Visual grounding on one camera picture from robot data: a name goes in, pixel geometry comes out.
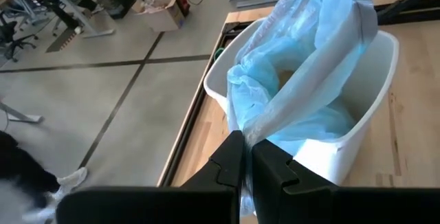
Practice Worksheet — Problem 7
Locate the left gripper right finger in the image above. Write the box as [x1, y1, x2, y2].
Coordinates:
[252, 138, 340, 224]

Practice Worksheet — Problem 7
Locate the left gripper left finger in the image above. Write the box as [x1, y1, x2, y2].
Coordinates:
[180, 130, 245, 224]

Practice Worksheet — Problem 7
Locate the white plastic trash bin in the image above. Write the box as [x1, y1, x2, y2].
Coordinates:
[203, 17, 400, 187]

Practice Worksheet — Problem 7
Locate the blue plastic bin liner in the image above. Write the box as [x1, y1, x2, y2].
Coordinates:
[225, 0, 380, 218]

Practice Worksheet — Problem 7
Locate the person's shoe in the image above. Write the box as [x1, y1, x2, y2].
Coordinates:
[54, 166, 89, 201]

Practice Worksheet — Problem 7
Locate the open cardboard box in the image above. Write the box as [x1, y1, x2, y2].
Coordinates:
[131, 0, 186, 33]

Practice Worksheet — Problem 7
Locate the person's leg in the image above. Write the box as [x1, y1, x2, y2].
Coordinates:
[0, 130, 62, 211]

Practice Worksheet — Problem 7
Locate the grey metal desk foot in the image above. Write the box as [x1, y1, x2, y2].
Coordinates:
[0, 102, 44, 124]

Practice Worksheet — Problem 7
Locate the wooden top background desk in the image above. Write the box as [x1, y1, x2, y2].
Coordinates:
[27, 0, 116, 45]

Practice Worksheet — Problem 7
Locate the black office chair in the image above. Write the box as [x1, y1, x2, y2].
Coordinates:
[0, 20, 38, 63]

